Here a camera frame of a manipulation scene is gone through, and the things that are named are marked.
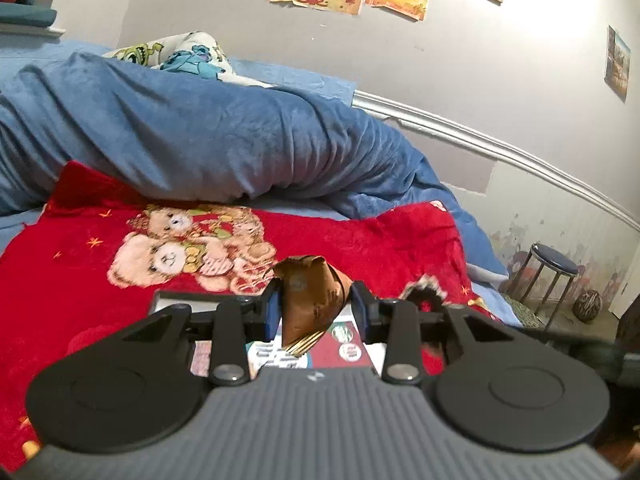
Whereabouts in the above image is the small landscape wall picture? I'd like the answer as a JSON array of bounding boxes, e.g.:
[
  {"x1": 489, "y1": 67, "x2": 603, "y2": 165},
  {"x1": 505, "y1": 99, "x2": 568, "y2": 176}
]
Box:
[{"x1": 604, "y1": 25, "x2": 632, "y2": 104}]

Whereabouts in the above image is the brown snack packet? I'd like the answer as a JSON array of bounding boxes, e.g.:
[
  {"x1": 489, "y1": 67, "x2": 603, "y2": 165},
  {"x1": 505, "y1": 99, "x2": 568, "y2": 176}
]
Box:
[{"x1": 272, "y1": 255, "x2": 352, "y2": 359}]

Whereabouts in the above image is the white black printed packet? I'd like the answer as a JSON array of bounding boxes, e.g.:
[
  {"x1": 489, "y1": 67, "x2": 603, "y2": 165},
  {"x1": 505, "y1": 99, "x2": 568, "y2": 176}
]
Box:
[{"x1": 247, "y1": 341, "x2": 308, "y2": 371}]

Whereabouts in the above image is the red bear printed blanket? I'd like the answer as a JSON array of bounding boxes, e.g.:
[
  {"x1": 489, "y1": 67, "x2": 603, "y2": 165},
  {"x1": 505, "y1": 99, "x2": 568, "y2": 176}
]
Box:
[{"x1": 0, "y1": 160, "x2": 501, "y2": 472}]

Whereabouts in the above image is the white wall moulding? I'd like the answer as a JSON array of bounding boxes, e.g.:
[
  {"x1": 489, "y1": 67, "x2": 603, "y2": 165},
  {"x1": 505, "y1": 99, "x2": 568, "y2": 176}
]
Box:
[{"x1": 351, "y1": 89, "x2": 640, "y2": 232}]

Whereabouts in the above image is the brown round ball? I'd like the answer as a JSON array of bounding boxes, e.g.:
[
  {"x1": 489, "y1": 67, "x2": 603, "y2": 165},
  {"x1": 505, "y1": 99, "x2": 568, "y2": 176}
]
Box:
[{"x1": 573, "y1": 289, "x2": 604, "y2": 322}]

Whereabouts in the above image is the red green printed packet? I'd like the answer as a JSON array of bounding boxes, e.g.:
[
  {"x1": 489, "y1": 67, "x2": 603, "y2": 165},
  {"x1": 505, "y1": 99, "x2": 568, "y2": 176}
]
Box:
[{"x1": 306, "y1": 321, "x2": 376, "y2": 370}]

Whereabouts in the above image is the blue top metal stool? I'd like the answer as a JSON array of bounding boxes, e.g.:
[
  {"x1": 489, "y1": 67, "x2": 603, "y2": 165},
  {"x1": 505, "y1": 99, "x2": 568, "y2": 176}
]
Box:
[{"x1": 505, "y1": 242, "x2": 581, "y2": 328}]

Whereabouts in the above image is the blue plush duvet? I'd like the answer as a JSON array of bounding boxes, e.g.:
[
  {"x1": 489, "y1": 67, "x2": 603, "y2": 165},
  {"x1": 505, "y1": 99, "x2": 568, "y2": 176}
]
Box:
[{"x1": 0, "y1": 51, "x2": 510, "y2": 281}]

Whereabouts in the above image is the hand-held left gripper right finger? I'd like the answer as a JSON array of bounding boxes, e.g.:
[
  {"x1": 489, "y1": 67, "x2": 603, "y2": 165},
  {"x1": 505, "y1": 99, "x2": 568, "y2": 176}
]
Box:
[{"x1": 351, "y1": 280, "x2": 521, "y2": 388}]

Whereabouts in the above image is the green patterned cushion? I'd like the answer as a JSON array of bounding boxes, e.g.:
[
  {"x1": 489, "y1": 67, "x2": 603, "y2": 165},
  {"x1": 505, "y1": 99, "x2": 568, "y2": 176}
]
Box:
[{"x1": 499, "y1": 294, "x2": 540, "y2": 330}]

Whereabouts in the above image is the light blue bedsheet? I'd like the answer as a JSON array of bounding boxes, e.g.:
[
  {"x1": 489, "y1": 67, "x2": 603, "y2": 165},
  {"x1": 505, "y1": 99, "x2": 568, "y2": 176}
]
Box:
[{"x1": 0, "y1": 40, "x2": 511, "y2": 306}]

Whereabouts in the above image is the cartoon printed pillow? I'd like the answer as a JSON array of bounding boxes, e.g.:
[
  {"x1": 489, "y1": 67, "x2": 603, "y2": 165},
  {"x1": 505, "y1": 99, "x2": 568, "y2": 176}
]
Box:
[{"x1": 101, "y1": 31, "x2": 273, "y2": 89}]

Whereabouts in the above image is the blue window sill cushion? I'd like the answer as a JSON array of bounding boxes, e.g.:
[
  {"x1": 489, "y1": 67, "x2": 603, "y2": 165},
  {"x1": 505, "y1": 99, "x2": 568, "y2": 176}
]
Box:
[{"x1": 0, "y1": 2, "x2": 59, "y2": 29}]

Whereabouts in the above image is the grey white cardboard box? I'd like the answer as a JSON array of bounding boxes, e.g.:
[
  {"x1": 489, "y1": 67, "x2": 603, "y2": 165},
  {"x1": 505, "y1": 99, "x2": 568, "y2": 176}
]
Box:
[{"x1": 149, "y1": 289, "x2": 392, "y2": 377}]

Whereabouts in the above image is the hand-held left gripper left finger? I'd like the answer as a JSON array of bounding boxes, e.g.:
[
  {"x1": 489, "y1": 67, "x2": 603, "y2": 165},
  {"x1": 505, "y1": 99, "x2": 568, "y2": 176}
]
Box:
[{"x1": 122, "y1": 282, "x2": 282, "y2": 388}]

